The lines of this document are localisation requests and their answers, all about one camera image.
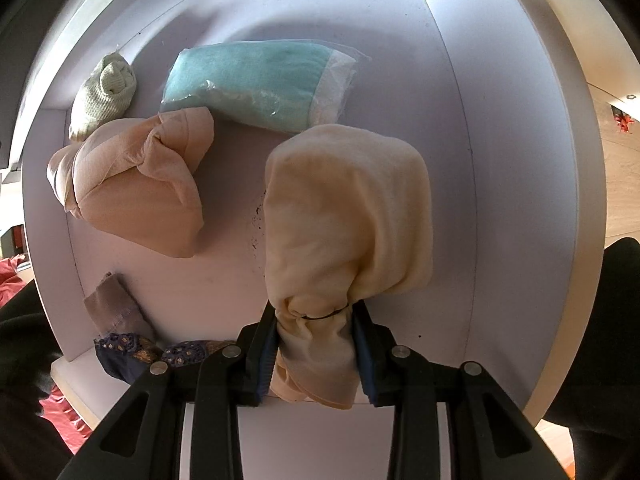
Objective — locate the dark cloth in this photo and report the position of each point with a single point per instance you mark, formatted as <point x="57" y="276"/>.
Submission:
<point x="600" y="335"/>
<point x="25" y="360"/>

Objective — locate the teal towel in plastic bag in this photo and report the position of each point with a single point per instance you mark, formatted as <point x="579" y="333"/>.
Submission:
<point x="250" y="85"/>

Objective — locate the red cloth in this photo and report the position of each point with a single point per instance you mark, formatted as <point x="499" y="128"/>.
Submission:
<point x="65" y="420"/>

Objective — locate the taupe cloth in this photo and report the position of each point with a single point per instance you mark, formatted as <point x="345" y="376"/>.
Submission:
<point x="112" y="310"/>

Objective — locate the beige pink garment bundle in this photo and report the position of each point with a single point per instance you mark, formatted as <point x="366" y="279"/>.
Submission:
<point x="140" y="195"/>

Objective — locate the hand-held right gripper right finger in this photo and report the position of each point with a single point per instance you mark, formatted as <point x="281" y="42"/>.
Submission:
<point x="362" y="360"/>

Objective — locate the pale green knitted cloth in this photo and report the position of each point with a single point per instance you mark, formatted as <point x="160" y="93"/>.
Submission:
<point x="100" y="100"/>

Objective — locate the small red object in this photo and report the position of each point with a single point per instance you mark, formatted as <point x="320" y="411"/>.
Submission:
<point x="625" y="122"/>

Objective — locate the cream cloth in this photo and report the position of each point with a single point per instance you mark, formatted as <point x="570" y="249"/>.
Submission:
<point x="345" y="210"/>

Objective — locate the navy blue garment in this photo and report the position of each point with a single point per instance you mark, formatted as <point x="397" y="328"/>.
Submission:
<point x="120" y="355"/>

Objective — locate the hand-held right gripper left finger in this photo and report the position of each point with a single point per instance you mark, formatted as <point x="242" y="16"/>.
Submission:
<point x="267" y="365"/>

